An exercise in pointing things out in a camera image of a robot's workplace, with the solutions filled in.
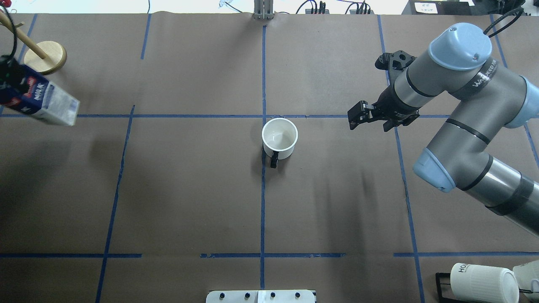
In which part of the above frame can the black wire mug rack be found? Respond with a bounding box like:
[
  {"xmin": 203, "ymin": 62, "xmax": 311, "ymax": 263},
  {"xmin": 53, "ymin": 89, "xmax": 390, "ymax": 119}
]
[{"xmin": 435, "ymin": 272, "xmax": 457, "ymax": 301}]

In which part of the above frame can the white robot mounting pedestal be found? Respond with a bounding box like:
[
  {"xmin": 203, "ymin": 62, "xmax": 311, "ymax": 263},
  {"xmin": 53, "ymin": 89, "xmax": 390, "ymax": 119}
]
[{"xmin": 205, "ymin": 289, "xmax": 317, "ymax": 303}]

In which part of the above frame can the white smiley face mug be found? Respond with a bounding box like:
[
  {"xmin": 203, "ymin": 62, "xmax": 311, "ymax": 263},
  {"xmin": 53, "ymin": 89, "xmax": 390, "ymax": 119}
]
[{"xmin": 261, "ymin": 118, "xmax": 299, "ymax": 169}]

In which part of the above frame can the white ribbed HOME mug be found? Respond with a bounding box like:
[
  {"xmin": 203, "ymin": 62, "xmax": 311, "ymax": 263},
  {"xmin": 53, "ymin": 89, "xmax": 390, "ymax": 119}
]
[{"xmin": 450, "ymin": 263, "xmax": 520, "ymax": 303}]

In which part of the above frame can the black power strip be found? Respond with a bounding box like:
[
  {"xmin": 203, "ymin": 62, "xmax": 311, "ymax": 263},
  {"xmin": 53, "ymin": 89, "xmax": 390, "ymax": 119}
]
[{"xmin": 302, "ymin": 0, "xmax": 330, "ymax": 15}]

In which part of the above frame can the blue Pascual milk carton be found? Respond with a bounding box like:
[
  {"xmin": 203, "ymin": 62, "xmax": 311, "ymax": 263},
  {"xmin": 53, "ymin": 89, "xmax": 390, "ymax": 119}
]
[{"xmin": 0, "ymin": 64, "xmax": 80, "ymax": 126}]

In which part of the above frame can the aluminium frame post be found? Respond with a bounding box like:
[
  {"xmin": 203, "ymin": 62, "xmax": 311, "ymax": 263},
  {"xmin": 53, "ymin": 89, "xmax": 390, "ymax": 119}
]
[{"xmin": 253, "ymin": 0, "xmax": 275, "ymax": 20}]

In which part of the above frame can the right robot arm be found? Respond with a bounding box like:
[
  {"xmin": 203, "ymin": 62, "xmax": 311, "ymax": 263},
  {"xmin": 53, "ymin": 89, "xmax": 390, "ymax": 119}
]
[{"xmin": 348, "ymin": 23, "xmax": 539, "ymax": 236}]

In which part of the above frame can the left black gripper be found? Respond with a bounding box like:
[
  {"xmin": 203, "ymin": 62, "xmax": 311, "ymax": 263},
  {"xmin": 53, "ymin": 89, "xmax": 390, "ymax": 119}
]
[{"xmin": 0, "ymin": 55, "xmax": 26, "ymax": 94}]

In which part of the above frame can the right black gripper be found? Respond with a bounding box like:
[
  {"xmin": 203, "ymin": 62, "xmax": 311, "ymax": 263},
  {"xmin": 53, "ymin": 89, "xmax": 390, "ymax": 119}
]
[{"xmin": 348, "ymin": 50, "xmax": 420, "ymax": 132}]

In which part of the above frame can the wooden mug tree stand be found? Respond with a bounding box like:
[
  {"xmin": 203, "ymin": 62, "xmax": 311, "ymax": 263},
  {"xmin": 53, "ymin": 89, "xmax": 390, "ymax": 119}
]
[{"xmin": 1, "ymin": 12, "xmax": 67, "ymax": 75}]

